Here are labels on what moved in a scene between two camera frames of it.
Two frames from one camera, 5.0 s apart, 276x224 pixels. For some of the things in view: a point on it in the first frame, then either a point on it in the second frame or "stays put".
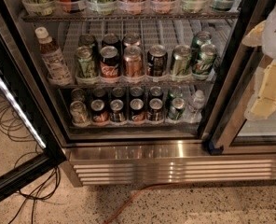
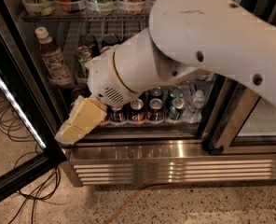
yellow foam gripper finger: x=269 y=91 -> x=105 y=83
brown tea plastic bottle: x=54 y=63 stays put
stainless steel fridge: x=146 y=85 stays put
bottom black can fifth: x=155 y=112 stays put
